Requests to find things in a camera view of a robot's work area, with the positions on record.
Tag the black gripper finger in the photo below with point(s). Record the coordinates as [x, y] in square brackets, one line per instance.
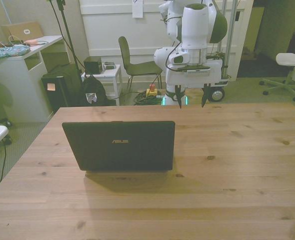
[179, 97]
[206, 95]

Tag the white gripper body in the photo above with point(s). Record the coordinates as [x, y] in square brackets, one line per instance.
[192, 81]

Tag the black ASUS laptop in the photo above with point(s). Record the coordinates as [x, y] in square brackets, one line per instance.
[117, 150]

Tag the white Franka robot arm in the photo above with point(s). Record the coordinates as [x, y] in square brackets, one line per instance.
[195, 25]

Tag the wheeled robot cart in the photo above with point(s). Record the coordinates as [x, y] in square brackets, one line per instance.
[217, 93]

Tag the yellow emergency stop button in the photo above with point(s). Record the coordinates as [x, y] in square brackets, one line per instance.
[152, 92]

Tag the aluminium pole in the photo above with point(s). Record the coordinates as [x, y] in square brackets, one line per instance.
[230, 37]
[221, 53]

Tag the black plastic chair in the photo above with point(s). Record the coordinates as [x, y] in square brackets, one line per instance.
[124, 52]

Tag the small white side table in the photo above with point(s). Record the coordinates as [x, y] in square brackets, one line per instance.
[112, 72]

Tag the small grey device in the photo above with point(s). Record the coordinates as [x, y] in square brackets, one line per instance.
[108, 66]

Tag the black backpack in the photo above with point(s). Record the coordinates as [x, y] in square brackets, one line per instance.
[92, 87]

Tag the white paper sheet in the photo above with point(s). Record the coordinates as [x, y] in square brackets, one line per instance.
[137, 8]

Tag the white swivel office chair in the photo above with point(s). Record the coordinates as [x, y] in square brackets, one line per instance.
[291, 58]

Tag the black box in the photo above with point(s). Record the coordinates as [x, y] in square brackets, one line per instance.
[92, 65]

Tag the black computer tower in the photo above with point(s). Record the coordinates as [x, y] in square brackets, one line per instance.
[60, 92]

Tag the black tripod stand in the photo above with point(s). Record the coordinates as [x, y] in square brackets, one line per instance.
[68, 37]

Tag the pink flat object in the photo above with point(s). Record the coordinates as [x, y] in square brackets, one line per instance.
[32, 41]

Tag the white desk shelf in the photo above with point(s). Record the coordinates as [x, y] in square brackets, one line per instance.
[20, 75]

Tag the brown cardboard box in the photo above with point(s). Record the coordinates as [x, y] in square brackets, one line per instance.
[32, 28]

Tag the floral patterned pouch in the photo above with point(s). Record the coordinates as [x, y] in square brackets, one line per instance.
[7, 51]

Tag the white vented wrist camera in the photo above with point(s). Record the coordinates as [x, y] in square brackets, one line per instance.
[197, 72]

